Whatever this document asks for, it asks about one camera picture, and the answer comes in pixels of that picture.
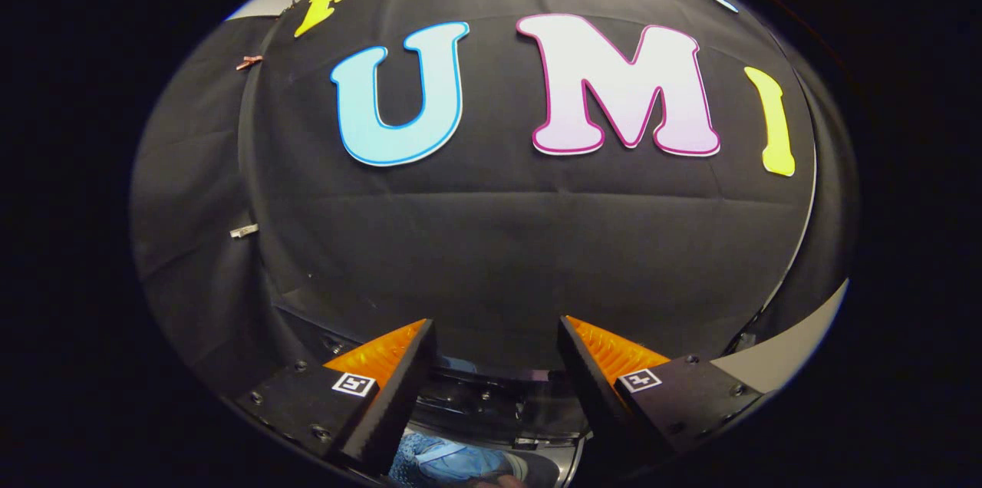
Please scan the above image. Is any dark washing machine lid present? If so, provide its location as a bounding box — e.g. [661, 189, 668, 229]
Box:
[276, 304, 593, 444]

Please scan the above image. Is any dark grey washing machine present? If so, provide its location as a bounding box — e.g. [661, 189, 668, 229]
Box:
[384, 427, 585, 488]

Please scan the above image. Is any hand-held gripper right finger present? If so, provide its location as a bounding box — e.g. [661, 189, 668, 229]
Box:
[556, 315, 766, 466]

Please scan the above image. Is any light blue garment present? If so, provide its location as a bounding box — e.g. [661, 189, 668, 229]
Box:
[390, 430, 530, 488]

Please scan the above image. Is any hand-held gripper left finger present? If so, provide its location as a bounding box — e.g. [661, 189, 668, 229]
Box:
[232, 318, 438, 478]

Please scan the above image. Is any black backdrop cloth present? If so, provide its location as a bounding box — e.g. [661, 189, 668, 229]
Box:
[129, 0, 860, 404]

